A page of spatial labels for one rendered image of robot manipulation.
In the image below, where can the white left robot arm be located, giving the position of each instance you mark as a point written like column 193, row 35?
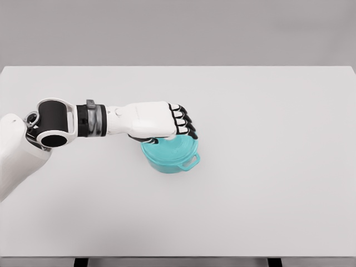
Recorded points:
column 14, row 150

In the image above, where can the teal pot lid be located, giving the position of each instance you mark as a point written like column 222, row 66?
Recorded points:
column 178, row 148

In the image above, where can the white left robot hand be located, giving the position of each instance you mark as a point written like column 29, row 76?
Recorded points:
column 151, row 118

